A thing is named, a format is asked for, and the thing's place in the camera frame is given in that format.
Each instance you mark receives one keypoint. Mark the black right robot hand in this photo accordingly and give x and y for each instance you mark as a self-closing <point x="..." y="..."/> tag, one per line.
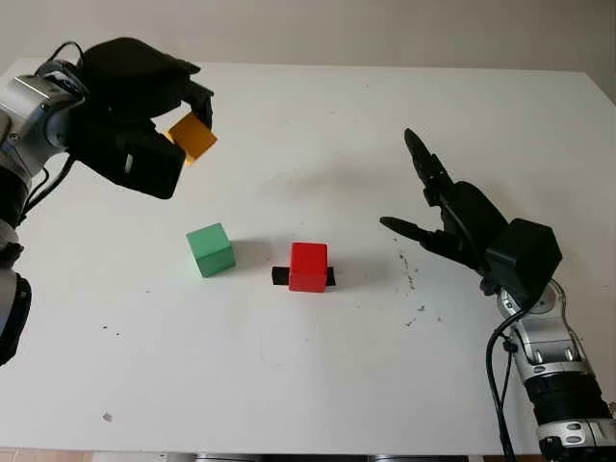
<point x="471" y="216"/>

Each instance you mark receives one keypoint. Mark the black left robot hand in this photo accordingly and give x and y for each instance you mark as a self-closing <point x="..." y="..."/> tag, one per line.
<point x="135" y="77"/>

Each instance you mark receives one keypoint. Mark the yellow wooden block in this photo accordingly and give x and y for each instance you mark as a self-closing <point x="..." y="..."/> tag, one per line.
<point x="195" y="137"/>

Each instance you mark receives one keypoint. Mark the red wooden block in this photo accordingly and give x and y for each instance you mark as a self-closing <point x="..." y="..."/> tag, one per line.
<point x="308" y="269"/>

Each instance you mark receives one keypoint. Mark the green wooden block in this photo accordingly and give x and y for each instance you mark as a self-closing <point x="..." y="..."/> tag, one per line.
<point x="212" y="250"/>

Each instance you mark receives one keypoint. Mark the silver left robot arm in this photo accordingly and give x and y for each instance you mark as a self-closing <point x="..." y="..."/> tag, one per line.
<point x="29" y="120"/>

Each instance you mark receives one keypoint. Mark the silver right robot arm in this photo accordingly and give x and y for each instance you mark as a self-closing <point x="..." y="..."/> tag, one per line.
<point x="553" y="356"/>

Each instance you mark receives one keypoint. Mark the black tape strip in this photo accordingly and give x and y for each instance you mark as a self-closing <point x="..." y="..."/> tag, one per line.
<point x="279" y="276"/>

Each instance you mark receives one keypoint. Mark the small grey scrap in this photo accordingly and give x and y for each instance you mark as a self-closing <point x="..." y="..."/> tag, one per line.
<point x="108" y="417"/>

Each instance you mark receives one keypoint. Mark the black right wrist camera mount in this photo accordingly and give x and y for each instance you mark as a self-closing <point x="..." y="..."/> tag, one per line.
<point x="524" y="260"/>

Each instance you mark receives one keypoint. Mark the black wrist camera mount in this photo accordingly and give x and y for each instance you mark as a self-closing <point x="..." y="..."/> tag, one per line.
<point x="524" y="260"/>
<point x="139" y="163"/>

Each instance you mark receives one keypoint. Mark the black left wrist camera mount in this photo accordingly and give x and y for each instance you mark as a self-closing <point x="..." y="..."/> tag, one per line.
<point x="139" y="163"/>

